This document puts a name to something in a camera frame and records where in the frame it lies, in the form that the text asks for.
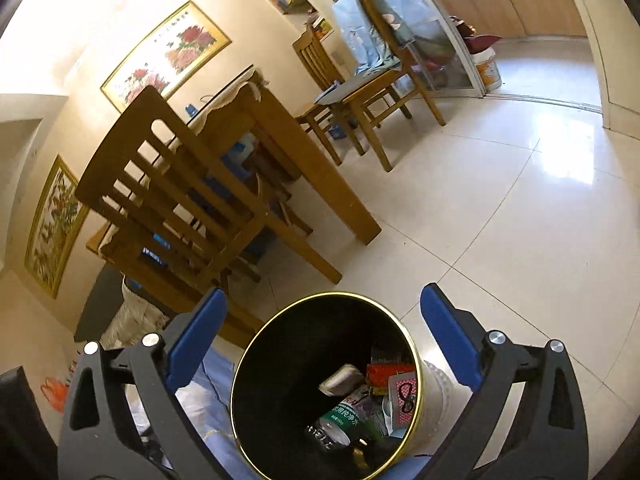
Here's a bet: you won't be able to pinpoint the gold framed bird painting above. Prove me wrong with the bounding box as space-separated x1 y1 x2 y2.
24 154 92 301

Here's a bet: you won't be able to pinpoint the wooden chair with blue bag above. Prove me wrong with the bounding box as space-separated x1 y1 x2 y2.
235 170 315 268

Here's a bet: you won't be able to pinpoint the red snack wrapper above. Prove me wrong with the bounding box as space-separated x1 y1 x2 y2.
365 362 417 387

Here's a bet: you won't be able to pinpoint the wooden dining table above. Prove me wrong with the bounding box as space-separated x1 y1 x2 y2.
86 64 384 283

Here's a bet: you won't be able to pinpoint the gold framed flower painting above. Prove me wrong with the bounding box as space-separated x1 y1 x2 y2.
99 0 234 114

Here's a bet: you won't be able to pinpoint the sliding glass door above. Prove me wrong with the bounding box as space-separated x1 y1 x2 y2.
294 0 490 100

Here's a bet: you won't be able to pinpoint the white lace table cover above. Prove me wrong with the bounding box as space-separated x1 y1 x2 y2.
186 76 265 133

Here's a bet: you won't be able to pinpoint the black bin with gold rim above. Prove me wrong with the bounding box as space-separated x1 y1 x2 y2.
230 291 454 480

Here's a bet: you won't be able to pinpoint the green and purple gum box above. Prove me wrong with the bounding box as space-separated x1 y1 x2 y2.
360 386 394 438

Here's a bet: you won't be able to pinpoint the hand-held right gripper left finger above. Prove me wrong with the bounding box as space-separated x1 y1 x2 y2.
56 287 229 480

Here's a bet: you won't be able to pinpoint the dark red cloth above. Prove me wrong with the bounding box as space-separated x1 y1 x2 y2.
449 15 504 55

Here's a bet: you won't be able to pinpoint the white plastic bucket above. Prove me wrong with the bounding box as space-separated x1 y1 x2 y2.
474 47 504 93

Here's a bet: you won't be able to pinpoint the dark grey sofa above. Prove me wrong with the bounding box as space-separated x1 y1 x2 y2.
73 264 127 344

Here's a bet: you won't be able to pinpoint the beige lace throw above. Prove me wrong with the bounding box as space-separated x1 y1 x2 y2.
101 279 170 352

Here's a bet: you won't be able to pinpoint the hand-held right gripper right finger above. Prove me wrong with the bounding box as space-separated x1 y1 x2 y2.
419 282 591 480

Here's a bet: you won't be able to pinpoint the orange plastic bag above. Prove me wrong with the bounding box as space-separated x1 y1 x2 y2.
39 376 69 414

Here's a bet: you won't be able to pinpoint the black stand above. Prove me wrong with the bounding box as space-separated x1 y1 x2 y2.
0 366 60 480

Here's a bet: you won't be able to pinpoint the wooden chair with clothes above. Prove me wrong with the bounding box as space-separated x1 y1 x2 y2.
320 0 447 173

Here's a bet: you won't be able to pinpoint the light blue clothes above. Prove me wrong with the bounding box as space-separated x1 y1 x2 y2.
332 0 417 77

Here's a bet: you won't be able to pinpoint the plastic bottle with green label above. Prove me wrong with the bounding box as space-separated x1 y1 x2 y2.
305 385 375 455

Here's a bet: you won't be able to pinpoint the slatted wooden chair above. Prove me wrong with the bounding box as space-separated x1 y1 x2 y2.
74 85 345 343

